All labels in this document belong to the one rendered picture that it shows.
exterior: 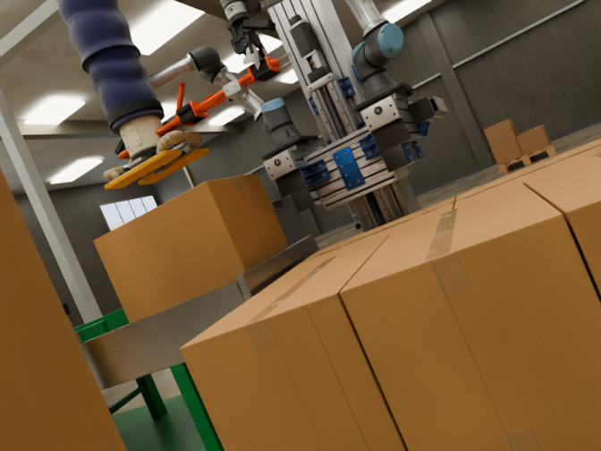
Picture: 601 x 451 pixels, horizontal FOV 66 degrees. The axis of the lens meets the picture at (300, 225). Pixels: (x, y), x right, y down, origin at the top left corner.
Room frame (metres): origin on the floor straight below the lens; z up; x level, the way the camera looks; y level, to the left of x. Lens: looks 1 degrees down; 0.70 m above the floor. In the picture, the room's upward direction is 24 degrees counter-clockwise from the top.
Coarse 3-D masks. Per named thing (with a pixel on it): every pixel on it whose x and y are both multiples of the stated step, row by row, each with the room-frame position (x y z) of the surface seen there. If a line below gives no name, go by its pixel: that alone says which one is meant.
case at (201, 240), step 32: (192, 192) 1.64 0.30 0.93; (224, 192) 1.69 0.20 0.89; (256, 192) 1.90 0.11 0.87; (128, 224) 1.77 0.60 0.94; (160, 224) 1.72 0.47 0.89; (192, 224) 1.66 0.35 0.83; (224, 224) 1.61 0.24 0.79; (256, 224) 1.80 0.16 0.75; (128, 256) 1.80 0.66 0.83; (160, 256) 1.74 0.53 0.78; (192, 256) 1.69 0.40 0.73; (224, 256) 1.64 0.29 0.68; (256, 256) 1.71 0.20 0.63; (128, 288) 1.83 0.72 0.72; (160, 288) 1.77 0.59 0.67; (192, 288) 1.71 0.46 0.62
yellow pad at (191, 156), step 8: (184, 152) 1.96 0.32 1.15; (192, 152) 1.89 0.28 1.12; (200, 152) 1.91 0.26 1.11; (208, 152) 1.96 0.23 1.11; (176, 160) 1.92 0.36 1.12; (184, 160) 1.92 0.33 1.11; (192, 160) 1.98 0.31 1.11; (168, 168) 1.95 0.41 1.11; (176, 168) 2.00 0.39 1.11; (152, 176) 1.98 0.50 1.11; (160, 176) 2.03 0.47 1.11
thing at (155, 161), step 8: (152, 152) 1.78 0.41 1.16; (160, 152) 1.72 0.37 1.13; (168, 152) 1.72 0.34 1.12; (176, 152) 1.77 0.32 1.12; (152, 160) 1.74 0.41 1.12; (160, 160) 1.75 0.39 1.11; (168, 160) 1.81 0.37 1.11; (128, 168) 1.84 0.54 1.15; (136, 168) 1.77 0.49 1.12; (144, 168) 1.77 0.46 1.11; (152, 168) 1.82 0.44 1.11; (120, 176) 1.81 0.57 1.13; (128, 176) 1.80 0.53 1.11; (136, 176) 1.84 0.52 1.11; (112, 184) 1.83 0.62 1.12; (120, 184) 1.86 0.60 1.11; (128, 184) 1.92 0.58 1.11
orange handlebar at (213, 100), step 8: (272, 64) 1.62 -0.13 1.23; (240, 80) 1.67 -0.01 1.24; (248, 80) 1.66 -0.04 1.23; (208, 96) 1.73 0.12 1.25; (216, 96) 1.72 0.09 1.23; (224, 96) 1.75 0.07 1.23; (200, 104) 1.75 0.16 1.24; (208, 104) 1.73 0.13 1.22; (216, 104) 1.77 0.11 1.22; (176, 120) 1.80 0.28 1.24; (160, 128) 1.84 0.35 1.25; (168, 128) 1.83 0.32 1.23; (176, 128) 1.86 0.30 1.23; (128, 152) 1.92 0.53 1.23
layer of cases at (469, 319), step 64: (512, 192) 1.16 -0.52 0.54; (576, 192) 0.83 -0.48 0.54; (320, 256) 1.66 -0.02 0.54; (384, 256) 1.05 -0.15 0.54; (448, 256) 0.79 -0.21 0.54; (512, 256) 0.75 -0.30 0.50; (576, 256) 0.72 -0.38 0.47; (256, 320) 0.94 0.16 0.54; (320, 320) 0.89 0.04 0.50; (384, 320) 0.85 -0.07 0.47; (448, 320) 0.81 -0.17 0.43; (512, 320) 0.77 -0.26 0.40; (576, 320) 0.73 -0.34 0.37; (256, 384) 0.96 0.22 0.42; (320, 384) 0.91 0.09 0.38; (384, 384) 0.86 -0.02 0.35; (448, 384) 0.82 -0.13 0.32; (512, 384) 0.78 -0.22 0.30; (576, 384) 0.75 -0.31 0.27; (256, 448) 0.99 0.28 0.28; (320, 448) 0.93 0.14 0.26; (384, 448) 0.88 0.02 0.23; (448, 448) 0.84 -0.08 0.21; (512, 448) 0.80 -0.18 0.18; (576, 448) 0.76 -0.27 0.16
